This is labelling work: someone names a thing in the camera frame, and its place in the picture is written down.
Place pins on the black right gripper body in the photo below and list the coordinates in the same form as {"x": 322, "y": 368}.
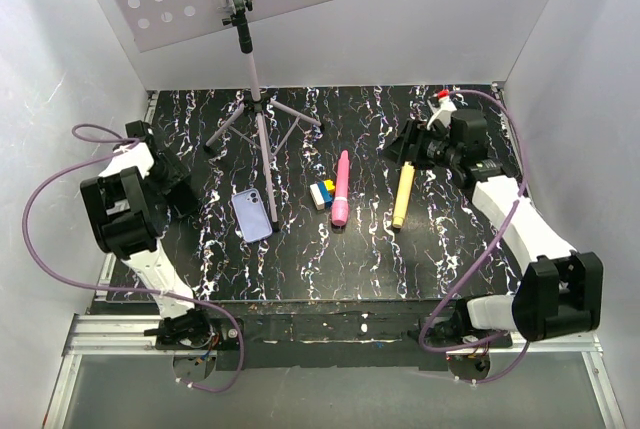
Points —
{"x": 435, "y": 150}

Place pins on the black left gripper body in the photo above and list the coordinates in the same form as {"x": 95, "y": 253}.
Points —
{"x": 167, "y": 172}

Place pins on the lilac phone case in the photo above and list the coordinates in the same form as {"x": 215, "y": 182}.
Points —
{"x": 251, "y": 216}

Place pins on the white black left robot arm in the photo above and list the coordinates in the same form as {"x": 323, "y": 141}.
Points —
{"x": 129, "y": 206}

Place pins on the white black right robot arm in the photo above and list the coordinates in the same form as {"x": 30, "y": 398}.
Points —
{"x": 560, "y": 291}

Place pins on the yellow marker pen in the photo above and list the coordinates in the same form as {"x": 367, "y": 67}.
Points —
{"x": 403, "y": 194}

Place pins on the pink marker pen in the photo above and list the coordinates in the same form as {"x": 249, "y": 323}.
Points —
{"x": 340, "y": 206}

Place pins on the white blue yellow toy blocks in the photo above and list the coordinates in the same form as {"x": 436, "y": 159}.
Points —
{"x": 322, "y": 194}

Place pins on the lilac tripod stand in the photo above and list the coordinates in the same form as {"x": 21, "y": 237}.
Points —
{"x": 256, "y": 103}

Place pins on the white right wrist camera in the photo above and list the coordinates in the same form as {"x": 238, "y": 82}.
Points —
{"x": 443, "y": 112}

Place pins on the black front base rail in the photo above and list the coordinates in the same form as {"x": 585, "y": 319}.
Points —
{"x": 282, "y": 334}

